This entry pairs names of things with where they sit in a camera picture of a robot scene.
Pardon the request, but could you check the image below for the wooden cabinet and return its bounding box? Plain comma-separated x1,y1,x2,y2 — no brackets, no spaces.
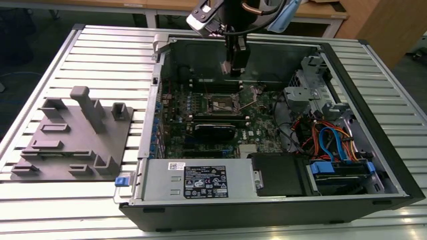
335,0,427,72

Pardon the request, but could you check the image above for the CPU socket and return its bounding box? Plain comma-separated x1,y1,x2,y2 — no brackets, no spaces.
206,93,247,116

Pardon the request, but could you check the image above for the thin black wire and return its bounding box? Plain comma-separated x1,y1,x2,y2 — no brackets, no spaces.
271,92,303,154

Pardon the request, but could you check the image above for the black graphics card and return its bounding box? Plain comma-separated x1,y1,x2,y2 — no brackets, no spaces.
191,122,239,144

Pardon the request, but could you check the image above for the small silver heat sink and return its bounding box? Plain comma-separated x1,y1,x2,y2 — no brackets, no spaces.
238,143,259,154

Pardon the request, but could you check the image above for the orange yellow wire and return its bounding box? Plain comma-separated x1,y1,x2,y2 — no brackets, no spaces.
342,128,369,165

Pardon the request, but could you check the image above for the black PC case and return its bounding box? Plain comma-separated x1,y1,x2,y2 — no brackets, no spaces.
118,33,427,232

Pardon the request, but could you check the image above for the hard disk in blue carrier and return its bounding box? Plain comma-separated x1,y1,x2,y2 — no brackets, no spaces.
309,159,377,196

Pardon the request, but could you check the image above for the orange red wire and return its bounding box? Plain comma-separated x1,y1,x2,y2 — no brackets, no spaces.
298,119,335,161

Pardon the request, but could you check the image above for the silver power supply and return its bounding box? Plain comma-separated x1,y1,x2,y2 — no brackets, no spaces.
131,158,266,202

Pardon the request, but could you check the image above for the grey parts rack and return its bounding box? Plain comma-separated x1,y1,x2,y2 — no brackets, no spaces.
10,85,136,181

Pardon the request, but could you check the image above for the metal socket cover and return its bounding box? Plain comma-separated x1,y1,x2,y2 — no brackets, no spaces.
234,83,266,107

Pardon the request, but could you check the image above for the wooden desk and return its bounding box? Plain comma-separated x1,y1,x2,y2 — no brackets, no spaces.
0,0,351,39

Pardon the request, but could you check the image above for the blue wire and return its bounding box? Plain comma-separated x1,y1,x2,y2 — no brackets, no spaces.
318,126,351,165

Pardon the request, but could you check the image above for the copper coloured tube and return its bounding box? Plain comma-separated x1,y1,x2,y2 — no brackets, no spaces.
241,0,259,16

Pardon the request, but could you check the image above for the silver metal drive cage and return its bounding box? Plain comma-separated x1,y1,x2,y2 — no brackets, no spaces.
282,55,357,123

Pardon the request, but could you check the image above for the black camera cable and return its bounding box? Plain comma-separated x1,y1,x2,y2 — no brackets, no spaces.
222,0,290,36

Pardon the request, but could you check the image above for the green motherboard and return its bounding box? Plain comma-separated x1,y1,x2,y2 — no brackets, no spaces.
159,81,303,160

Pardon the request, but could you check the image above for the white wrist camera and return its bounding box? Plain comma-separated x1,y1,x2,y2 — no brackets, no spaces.
186,0,226,38

